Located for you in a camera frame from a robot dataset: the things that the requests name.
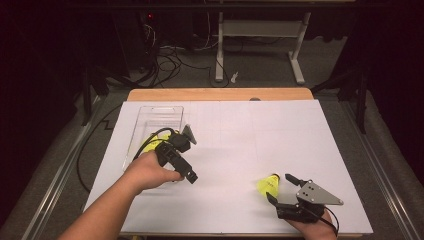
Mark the black computer tower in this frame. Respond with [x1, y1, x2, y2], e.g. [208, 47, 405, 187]
[111, 8, 161, 73]

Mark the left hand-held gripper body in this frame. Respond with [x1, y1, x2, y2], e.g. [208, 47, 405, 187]
[153, 123, 198, 175]

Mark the left hand-held gripper black cable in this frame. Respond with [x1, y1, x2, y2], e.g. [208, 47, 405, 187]
[132, 127, 177, 162]

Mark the black metal stand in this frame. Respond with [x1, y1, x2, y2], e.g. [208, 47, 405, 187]
[79, 64, 131, 128]
[311, 64, 369, 135]

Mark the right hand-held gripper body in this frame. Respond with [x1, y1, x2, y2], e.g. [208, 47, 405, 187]
[275, 179, 344, 224]

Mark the right hand-held gripper black cable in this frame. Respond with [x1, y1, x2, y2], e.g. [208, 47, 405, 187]
[313, 205, 340, 237]

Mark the clear plastic container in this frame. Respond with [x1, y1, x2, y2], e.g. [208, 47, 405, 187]
[121, 105, 185, 192]

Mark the hand-held gripper black cable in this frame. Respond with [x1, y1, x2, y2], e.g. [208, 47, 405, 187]
[313, 205, 340, 237]
[132, 127, 177, 162]

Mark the bundle of floor cables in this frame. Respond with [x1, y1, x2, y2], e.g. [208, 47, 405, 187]
[129, 23, 231, 89]

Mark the white metal frame desk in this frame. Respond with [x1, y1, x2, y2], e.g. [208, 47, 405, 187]
[214, 11, 313, 86]

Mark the aluminium floor rail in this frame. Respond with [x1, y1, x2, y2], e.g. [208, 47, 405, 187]
[19, 94, 104, 240]
[339, 99, 421, 240]

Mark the person's right hand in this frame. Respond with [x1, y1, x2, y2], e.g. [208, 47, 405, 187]
[286, 209, 338, 240]

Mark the person's left hand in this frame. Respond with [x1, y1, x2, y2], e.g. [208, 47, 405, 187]
[121, 150, 185, 196]

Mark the long black floor cable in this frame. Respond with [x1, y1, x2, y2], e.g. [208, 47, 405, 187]
[75, 103, 124, 194]

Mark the white table mat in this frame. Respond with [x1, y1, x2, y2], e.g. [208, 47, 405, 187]
[84, 99, 374, 236]

